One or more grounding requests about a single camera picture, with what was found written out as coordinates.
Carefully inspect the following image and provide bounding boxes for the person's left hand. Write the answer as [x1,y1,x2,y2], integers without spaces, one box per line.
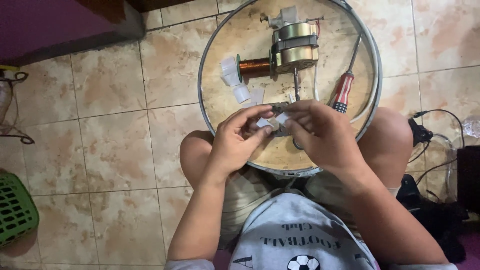
[205,104,275,178]

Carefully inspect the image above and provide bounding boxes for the person's right hand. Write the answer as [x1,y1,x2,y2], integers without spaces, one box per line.
[283,99,367,178]

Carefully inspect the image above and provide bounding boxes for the metal stator core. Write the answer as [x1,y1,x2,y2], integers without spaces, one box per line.
[267,101,292,138]

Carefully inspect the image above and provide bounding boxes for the person's left leg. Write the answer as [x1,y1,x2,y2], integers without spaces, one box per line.
[179,130,226,189]

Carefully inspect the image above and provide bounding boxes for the person's leg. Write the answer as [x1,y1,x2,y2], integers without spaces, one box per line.
[355,106,414,189]
[179,130,226,189]

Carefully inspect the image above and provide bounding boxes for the red white striped screwdriver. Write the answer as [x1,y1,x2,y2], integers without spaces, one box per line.
[331,32,364,114]

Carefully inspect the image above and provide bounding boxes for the khaki shorts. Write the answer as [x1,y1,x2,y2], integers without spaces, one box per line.
[218,167,401,249]

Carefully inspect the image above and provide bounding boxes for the person's right leg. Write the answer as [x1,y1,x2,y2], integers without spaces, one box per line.
[355,106,414,189]

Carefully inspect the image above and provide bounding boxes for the stack of white paper pieces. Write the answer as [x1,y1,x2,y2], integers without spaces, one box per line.
[220,56,243,88]

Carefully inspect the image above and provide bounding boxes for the grey printed t-shirt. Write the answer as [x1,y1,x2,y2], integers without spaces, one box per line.
[164,188,459,270]

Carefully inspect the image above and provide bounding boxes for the fan motor with shaft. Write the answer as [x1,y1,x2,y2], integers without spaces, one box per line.
[260,5,325,103]

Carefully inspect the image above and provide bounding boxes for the clear glass jar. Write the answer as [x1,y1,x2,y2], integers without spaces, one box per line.
[425,133,459,204]

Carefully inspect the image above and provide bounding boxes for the black bag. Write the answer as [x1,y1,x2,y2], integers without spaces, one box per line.
[396,174,470,264]

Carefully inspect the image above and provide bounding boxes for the clear plastic bottle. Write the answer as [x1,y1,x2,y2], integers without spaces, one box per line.
[461,115,480,139]

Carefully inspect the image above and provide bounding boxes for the black box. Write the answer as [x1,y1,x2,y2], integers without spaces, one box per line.
[456,145,480,215]

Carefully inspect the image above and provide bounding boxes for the purple furniture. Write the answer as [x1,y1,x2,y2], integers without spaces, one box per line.
[0,0,146,67]

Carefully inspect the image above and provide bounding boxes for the green plastic basket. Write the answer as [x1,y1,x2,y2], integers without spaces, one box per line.
[0,172,40,248]

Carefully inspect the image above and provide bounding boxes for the copper wire spool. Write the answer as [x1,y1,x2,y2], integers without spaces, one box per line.
[236,53,277,82]

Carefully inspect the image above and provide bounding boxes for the black plug with cable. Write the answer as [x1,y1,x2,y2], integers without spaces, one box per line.
[407,108,466,166]

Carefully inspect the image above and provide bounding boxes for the round metal fan guard ring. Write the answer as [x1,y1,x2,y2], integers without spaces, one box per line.
[197,0,383,178]

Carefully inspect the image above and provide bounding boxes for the curled metal wire rack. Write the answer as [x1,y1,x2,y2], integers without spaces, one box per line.
[0,69,35,145]

